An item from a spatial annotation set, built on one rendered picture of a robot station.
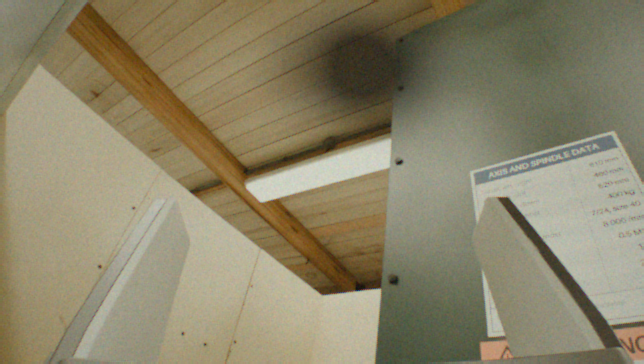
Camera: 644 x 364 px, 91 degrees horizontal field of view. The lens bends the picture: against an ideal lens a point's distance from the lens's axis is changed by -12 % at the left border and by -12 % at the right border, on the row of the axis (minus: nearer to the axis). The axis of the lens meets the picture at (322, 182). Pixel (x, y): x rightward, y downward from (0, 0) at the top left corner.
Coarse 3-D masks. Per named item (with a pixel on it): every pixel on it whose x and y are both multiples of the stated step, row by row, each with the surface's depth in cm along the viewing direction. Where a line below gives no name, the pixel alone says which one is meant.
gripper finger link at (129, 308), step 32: (160, 224) 10; (128, 256) 9; (160, 256) 10; (96, 288) 8; (128, 288) 8; (160, 288) 10; (96, 320) 7; (128, 320) 8; (160, 320) 9; (64, 352) 6; (96, 352) 6; (128, 352) 8
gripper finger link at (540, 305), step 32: (480, 224) 12; (512, 224) 10; (480, 256) 12; (512, 256) 9; (544, 256) 9; (512, 288) 9; (544, 288) 8; (576, 288) 8; (512, 320) 9; (544, 320) 8; (576, 320) 7; (512, 352) 9; (544, 352) 8
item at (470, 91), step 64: (512, 0) 61; (576, 0) 51; (640, 0) 43; (448, 64) 60; (512, 64) 50; (576, 64) 43; (640, 64) 37; (448, 128) 50; (512, 128) 43; (576, 128) 37; (640, 128) 33; (448, 192) 43; (384, 256) 42; (448, 256) 37; (384, 320) 37; (448, 320) 33
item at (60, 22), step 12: (72, 0) 48; (84, 0) 55; (60, 12) 48; (72, 12) 55; (48, 24) 49; (60, 24) 55; (48, 36) 55; (36, 48) 55; (48, 48) 64; (24, 60) 55; (36, 60) 63; (24, 72) 63; (12, 84) 62; (24, 84) 74; (12, 96) 74; (0, 108) 72
